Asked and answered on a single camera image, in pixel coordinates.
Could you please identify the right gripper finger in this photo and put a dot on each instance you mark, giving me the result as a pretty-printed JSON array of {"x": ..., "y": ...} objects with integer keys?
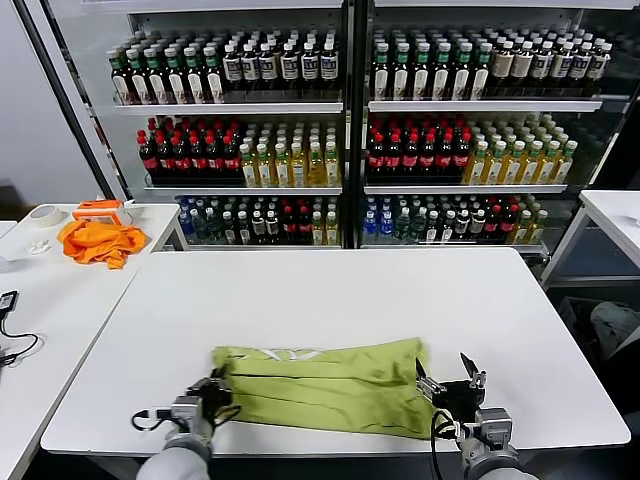
[
  {"x": 476, "y": 379},
  {"x": 431, "y": 387}
]

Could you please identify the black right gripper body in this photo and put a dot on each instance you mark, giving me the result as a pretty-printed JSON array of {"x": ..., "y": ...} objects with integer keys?
[{"x": 460, "y": 402}]

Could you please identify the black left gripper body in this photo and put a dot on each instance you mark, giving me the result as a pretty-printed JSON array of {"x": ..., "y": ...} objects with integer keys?
[{"x": 212, "y": 400}]

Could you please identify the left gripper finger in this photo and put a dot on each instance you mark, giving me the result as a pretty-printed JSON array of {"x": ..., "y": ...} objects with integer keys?
[
  {"x": 218, "y": 375},
  {"x": 228, "y": 381}
]

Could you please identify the yellow-green t-shirt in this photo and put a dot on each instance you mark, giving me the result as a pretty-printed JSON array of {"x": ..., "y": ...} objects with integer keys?
[{"x": 325, "y": 395}]

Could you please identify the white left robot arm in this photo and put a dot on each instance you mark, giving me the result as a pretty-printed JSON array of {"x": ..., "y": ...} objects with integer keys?
[{"x": 175, "y": 460}]

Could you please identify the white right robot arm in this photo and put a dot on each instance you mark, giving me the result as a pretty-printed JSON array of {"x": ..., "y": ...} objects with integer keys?
[{"x": 490, "y": 460}]

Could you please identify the green label water bottle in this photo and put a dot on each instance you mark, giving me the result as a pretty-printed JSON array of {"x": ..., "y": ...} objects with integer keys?
[
  {"x": 214, "y": 227},
  {"x": 402, "y": 227},
  {"x": 418, "y": 227}
]

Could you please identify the grey speckled bag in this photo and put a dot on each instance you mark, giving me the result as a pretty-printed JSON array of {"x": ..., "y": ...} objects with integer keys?
[{"x": 615, "y": 325}]

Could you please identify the blue label water bottle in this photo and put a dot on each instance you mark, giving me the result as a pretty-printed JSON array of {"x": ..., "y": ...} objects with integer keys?
[
  {"x": 186, "y": 225},
  {"x": 385, "y": 230},
  {"x": 369, "y": 230}
]

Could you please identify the red cap cola bottle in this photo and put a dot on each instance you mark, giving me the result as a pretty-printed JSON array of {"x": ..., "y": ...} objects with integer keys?
[
  {"x": 214, "y": 157},
  {"x": 443, "y": 155},
  {"x": 375, "y": 155},
  {"x": 164, "y": 157},
  {"x": 426, "y": 155},
  {"x": 492, "y": 225},
  {"x": 508, "y": 225},
  {"x": 460, "y": 155},
  {"x": 303, "y": 227},
  {"x": 288, "y": 227},
  {"x": 181, "y": 157},
  {"x": 198, "y": 157},
  {"x": 392, "y": 155},
  {"x": 230, "y": 157},
  {"x": 409, "y": 155},
  {"x": 147, "y": 155}
]

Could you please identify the yellow drink bottle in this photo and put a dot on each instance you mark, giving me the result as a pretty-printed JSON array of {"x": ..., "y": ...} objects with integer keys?
[
  {"x": 513, "y": 167},
  {"x": 529, "y": 167},
  {"x": 247, "y": 170},
  {"x": 478, "y": 167},
  {"x": 264, "y": 170},
  {"x": 547, "y": 167},
  {"x": 331, "y": 232},
  {"x": 495, "y": 167},
  {"x": 564, "y": 167},
  {"x": 523, "y": 230},
  {"x": 297, "y": 170},
  {"x": 281, "y": 170},
  {"x": 314, "y": 170},
  {"x": 331, "y": 167},
  {"x": 317, "y": 232},
  {"x": 538, "y": 230}
]

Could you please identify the white side table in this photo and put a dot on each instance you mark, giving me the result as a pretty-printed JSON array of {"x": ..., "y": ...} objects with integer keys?
[
  {"x": 613, "y": 210},
  {"x": 58, "y": 300}
]

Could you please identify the orange crumpled cloth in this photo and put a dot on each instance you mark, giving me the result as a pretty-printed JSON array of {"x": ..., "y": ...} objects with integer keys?
[{"x": 98, "y": 242}]

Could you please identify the orange white box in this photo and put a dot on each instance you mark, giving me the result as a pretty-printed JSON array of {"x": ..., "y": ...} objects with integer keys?
[{"x": 98, "y": 212}]

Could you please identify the small white crumpled wrapper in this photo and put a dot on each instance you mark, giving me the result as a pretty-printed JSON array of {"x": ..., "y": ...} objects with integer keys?
[{"x": 38, "y": 246}]

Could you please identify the black phone-like device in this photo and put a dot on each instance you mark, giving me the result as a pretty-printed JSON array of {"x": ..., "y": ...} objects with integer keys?
[{"x": 7, "y": 301}]

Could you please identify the masking tape roll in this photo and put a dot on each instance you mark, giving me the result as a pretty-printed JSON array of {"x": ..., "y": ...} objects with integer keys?
[{"x": 45, "y": 222}]

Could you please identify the glass beverage display cabinet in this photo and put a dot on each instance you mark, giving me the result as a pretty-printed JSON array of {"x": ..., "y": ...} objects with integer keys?
[{"x": 355, "y": 150}]

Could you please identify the green cap dark tea bottle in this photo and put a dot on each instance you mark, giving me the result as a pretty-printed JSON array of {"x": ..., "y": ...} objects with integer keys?
[
  {"x": 462, "y": 75},
  {"x": 195, "y": 82},
  {"x": 422, "y": 75},
  {"x": 442, "y": 75},
  {"x": 402, "y": 75},
  {"x": 157, "y": 82},
  {"x": 481, "y": 75},
  {"x": 175, "y": 82},
  {"x": 138, "y": 82},
  {"x": 381, "y": 75},
  {"x": 120, "y": 82},
  {"x": 214, "y": 82}
]

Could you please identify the white cap navy label bottle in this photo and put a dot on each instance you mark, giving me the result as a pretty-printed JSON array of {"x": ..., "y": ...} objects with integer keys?
[
  {"x": 542, "y": 65},
  {"x": 580, "y": 65},
  {"x": 599, "y": 64},
  {"x": 328, "y": 66},
  {"x": 308, "y": 67},
  {"x": 232, "y": 69},
  {"x": 250, "y": 69},
  {"x": 289, "y": 67},
  {"x": 561, "y": 65},
  {"x": 268, "y": 69}
]

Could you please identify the white cap beige label bottle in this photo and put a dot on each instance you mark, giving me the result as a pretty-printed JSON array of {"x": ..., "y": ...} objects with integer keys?
[
  {"x": 523, "y": 64},
  {"x": 503, "y": 65}
]

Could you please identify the glass cabinet door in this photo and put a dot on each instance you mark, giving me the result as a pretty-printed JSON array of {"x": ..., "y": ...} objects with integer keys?
[
  {"x": 625, "y": 100},
  {"x": 88, "y": 75}
]

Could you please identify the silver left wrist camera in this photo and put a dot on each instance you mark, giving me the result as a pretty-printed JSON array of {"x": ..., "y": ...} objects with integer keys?
[{"x": 186, "y": 410}]

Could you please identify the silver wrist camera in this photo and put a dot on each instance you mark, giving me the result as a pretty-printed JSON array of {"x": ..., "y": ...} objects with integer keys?
[
  {"x": 495, "y": 425},
  {"x": 186, "y": 410}
]

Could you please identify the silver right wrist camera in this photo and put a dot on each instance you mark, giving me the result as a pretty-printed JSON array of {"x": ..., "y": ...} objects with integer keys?
[{"x": 495, "y": 425}]

